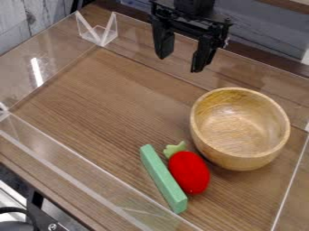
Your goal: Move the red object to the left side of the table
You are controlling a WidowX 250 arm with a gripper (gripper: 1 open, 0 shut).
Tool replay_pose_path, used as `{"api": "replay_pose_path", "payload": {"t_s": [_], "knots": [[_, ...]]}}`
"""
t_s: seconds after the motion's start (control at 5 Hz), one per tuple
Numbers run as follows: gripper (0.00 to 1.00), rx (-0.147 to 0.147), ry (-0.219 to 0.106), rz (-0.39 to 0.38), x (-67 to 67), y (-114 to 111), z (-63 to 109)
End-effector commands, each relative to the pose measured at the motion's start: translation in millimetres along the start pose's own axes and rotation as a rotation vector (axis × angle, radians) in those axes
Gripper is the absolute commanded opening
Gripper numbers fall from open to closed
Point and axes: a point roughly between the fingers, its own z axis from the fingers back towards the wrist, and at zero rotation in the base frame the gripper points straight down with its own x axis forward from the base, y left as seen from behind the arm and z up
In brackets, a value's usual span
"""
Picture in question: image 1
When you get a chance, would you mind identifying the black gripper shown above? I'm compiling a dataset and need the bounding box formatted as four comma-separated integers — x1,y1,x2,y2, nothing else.
150,0,233,72

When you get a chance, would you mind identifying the red plush strawberry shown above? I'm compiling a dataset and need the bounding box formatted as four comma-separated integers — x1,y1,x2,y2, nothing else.
164,141,210,194

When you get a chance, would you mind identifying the wooden bowl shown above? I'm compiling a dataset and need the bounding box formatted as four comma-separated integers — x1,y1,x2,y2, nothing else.
190,88,291,171

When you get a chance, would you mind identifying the green rectangular block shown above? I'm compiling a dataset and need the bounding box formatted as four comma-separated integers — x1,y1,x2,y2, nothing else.
141,144,189,214

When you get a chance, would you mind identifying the clear acrylic corner bracket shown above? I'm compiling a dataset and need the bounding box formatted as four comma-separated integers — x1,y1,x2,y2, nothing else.
75,12,118,47

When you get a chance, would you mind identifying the clear acrylic front wall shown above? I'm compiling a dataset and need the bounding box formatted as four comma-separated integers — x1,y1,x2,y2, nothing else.
0,103,202,231

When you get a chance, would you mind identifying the black metal table frame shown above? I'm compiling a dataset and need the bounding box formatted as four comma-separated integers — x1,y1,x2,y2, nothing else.
27,189,69,231

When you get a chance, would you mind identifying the black cable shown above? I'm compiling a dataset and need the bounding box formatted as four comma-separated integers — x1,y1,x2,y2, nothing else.
0,207,31,225

